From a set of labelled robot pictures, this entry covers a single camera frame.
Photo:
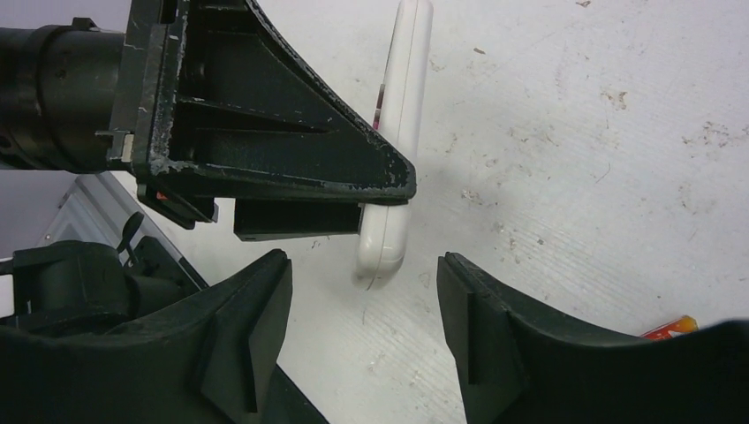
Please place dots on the red orange battery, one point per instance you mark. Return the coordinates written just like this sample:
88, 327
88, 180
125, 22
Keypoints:
681, 326

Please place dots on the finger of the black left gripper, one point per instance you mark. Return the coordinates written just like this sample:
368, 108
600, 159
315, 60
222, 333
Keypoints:
255, 220

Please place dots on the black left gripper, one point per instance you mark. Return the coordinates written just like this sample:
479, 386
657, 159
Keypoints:
211, 90

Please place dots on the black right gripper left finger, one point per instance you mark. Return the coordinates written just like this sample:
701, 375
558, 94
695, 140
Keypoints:
208, 358

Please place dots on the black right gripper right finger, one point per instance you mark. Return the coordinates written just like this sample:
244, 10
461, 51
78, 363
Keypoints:
520, 360

